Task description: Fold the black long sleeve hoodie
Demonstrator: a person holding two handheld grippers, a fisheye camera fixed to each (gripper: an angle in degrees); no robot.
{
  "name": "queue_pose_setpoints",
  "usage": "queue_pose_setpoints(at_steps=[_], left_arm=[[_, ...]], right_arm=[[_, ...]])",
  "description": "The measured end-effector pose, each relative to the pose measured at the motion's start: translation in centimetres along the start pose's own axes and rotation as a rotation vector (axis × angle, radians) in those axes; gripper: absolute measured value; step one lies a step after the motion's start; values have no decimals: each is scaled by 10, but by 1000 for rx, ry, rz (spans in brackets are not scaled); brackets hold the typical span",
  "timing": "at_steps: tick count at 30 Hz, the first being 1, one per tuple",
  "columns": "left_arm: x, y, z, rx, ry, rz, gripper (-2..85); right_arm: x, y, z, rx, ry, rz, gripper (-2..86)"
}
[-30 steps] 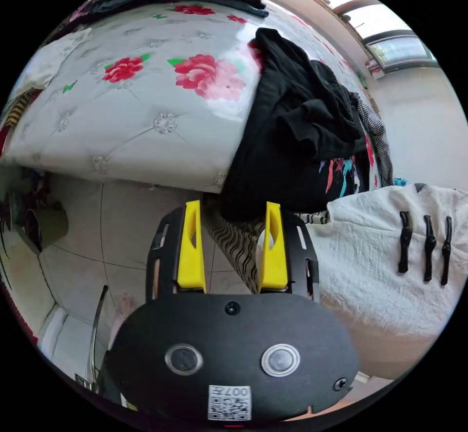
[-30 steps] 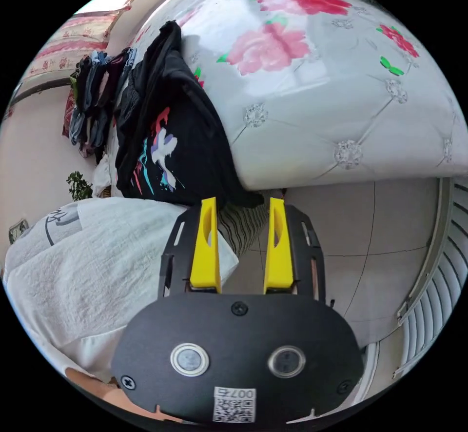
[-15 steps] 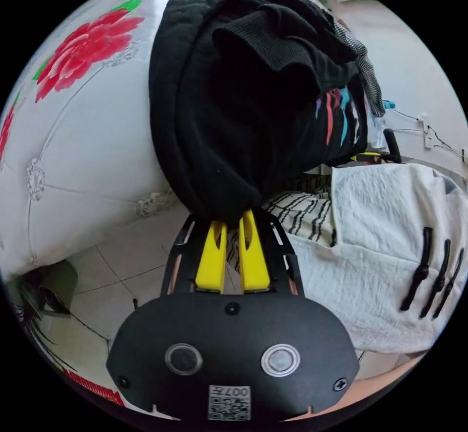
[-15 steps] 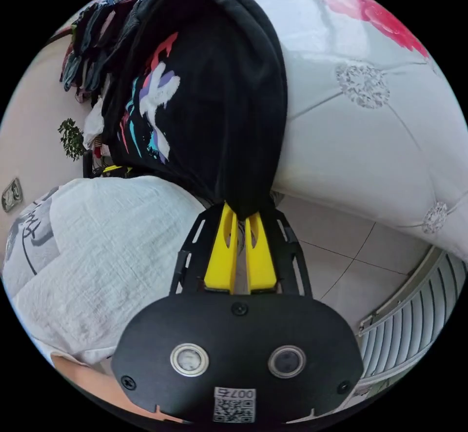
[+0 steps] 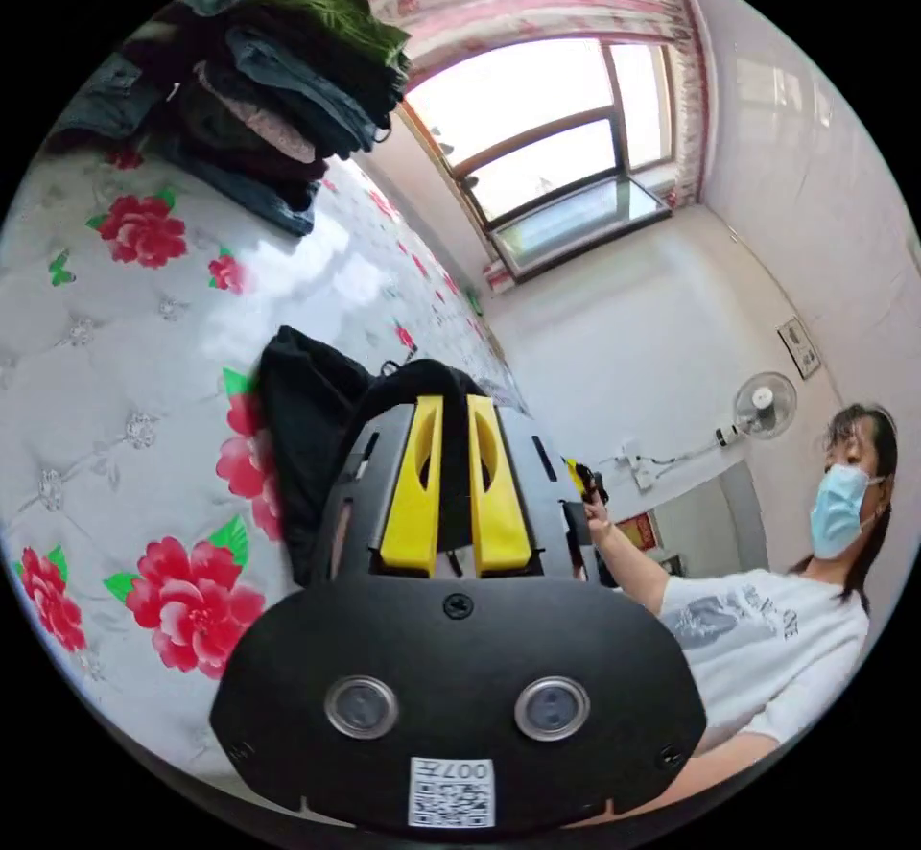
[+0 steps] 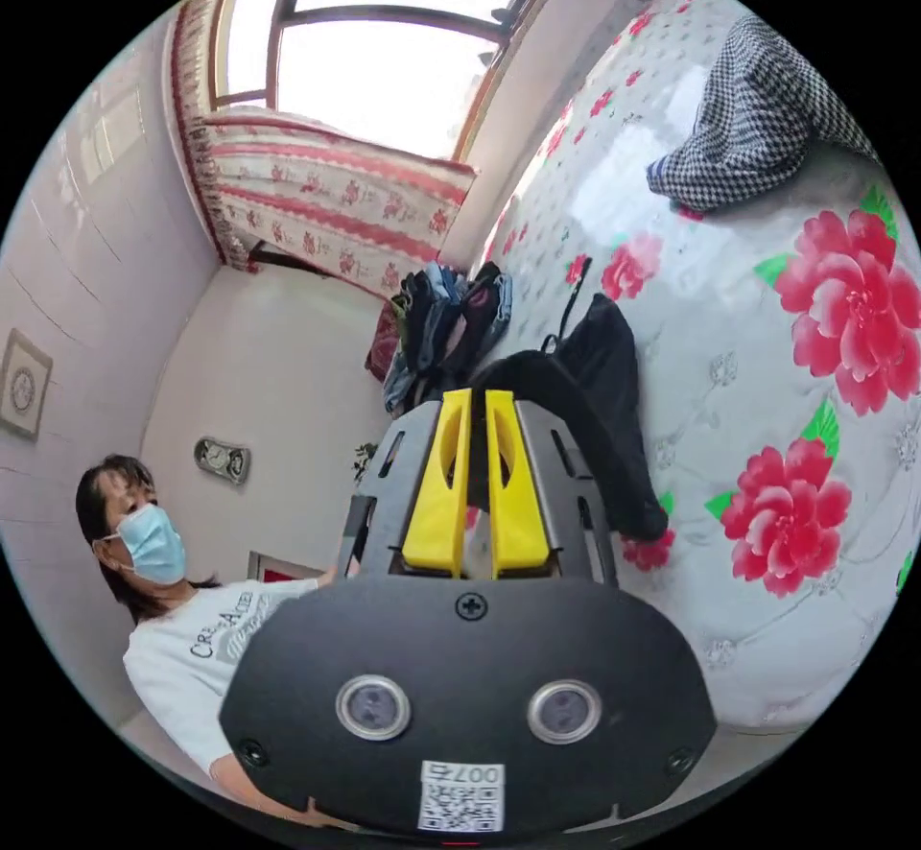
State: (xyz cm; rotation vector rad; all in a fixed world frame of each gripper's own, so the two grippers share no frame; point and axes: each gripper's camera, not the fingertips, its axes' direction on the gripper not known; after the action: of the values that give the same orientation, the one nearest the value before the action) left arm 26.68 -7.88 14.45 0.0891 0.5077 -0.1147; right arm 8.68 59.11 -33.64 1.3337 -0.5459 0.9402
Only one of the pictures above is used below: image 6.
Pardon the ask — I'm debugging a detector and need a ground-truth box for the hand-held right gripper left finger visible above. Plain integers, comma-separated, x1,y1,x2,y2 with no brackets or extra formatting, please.
401,388,473,578

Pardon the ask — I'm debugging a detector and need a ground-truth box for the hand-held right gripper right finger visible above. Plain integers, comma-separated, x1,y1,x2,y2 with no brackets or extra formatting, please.
484,389,554,579

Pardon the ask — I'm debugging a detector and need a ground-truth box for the person's right forearm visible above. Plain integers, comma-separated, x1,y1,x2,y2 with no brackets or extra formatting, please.
208,754,340,831

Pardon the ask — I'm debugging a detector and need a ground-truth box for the black long sleeve hoodie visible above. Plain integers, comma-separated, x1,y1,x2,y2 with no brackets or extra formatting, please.
471,256,672,543

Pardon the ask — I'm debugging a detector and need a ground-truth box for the pile of clothes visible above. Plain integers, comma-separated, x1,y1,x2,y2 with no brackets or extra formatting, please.
365,261,514,414

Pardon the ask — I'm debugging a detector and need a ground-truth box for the bed with red flowered sheet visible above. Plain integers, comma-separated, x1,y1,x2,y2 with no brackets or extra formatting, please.
471,0,921,733

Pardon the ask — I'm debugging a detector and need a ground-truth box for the person's body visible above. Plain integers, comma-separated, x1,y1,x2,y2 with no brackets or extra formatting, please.
75,453,340,781

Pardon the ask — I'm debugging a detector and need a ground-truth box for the red flowered curtain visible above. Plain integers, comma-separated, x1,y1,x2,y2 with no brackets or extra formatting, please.
171,0,482,301

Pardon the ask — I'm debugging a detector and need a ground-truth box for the black white houndstooth garment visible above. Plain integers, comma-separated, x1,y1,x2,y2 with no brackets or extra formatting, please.
645,14,884,215

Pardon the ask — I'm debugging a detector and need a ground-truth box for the silver wall clock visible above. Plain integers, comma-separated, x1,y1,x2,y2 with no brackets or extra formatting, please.
192,436,252,486

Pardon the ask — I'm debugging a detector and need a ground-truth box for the framed wall picture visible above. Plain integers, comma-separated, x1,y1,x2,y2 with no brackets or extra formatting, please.
0,328,55,443

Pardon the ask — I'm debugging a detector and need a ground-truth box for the window with brown frame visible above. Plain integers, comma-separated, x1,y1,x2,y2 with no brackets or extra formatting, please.
211,0,571,162

